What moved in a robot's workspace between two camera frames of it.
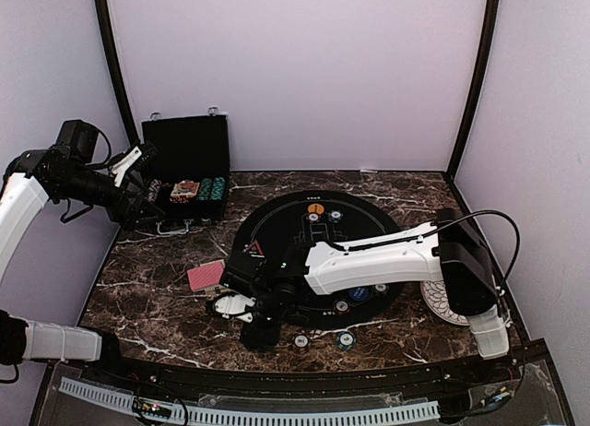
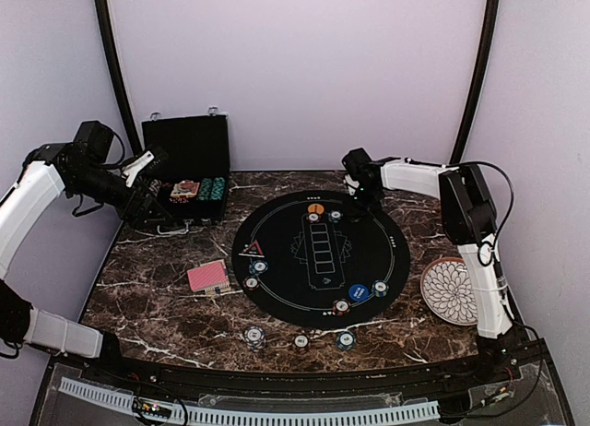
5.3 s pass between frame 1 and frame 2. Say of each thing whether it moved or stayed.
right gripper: moved
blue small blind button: stayed
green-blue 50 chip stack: stayed
